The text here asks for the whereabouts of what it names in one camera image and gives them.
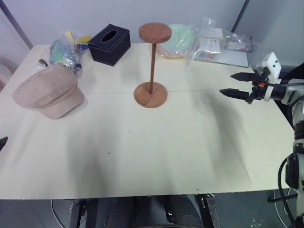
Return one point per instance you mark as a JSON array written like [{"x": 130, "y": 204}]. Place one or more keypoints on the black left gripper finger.
[{"x": 2, "y": 142}]

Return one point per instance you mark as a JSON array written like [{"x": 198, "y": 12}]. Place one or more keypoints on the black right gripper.
[{"x": 257, "y": 91}]

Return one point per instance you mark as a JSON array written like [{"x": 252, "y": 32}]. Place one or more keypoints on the beige cap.
[{"x": 48, "y": 91}]

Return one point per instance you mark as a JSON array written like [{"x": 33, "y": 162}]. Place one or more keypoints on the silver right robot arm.
[{"x": 298, "y": 111}]

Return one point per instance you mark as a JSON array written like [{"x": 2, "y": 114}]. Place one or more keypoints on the wooden hat stand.
[{"x": 150, "y": 96}]

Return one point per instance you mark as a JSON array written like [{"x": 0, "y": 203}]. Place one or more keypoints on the plastic bag of small boxes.
[{"x": 210, "y": 45}]

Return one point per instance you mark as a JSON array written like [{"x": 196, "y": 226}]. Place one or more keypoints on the dark slanted pole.
[{"x": 240, "y": 15}]

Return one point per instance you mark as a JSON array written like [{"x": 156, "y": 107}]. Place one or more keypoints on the green plates in plastic bag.
[{"x": 177, "y": 39}]

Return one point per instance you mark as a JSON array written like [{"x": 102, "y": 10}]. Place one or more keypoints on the black metal table leg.
[
  {"x": 77, "y": 215},
  {"x": 211, "y": 211}
]

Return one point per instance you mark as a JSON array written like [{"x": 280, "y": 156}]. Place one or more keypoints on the plastic bag of colourful items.
[{"x": 65, "y": 51}]

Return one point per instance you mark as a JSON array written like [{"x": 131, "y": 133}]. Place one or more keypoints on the black leather tissue box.
[{"x": 118, "y": 45}]

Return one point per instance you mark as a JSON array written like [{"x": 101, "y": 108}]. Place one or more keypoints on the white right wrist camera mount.
[{"x": 273, "y": 65}]

